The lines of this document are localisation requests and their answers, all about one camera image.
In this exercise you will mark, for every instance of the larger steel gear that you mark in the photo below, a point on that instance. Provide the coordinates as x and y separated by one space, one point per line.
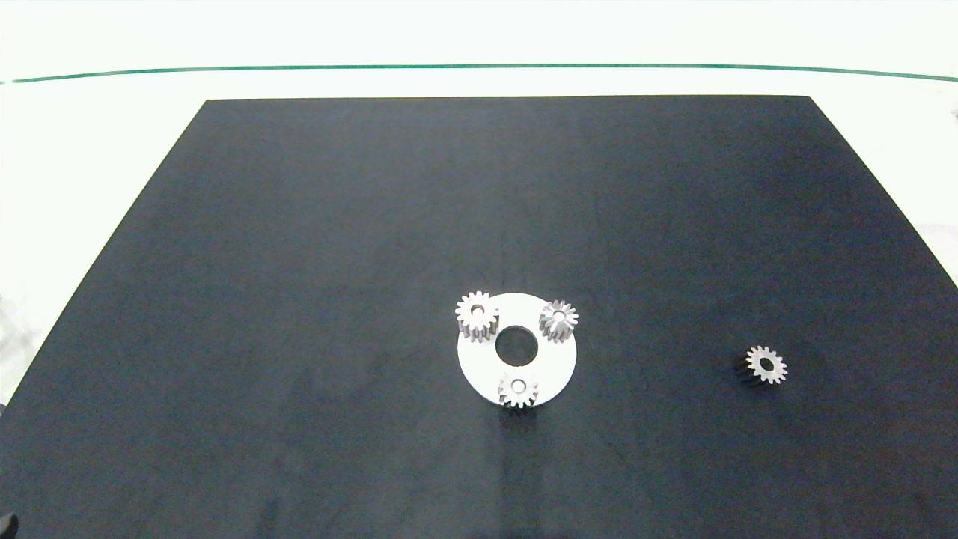
466 310

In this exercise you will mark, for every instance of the small steel gear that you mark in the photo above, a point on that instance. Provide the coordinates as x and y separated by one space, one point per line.
567 320
778 366
509 388

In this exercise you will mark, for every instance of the dark mat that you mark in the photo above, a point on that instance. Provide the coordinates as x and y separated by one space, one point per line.
299 299

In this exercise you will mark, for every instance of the round white plate with pins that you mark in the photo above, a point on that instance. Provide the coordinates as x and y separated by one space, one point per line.
479 367

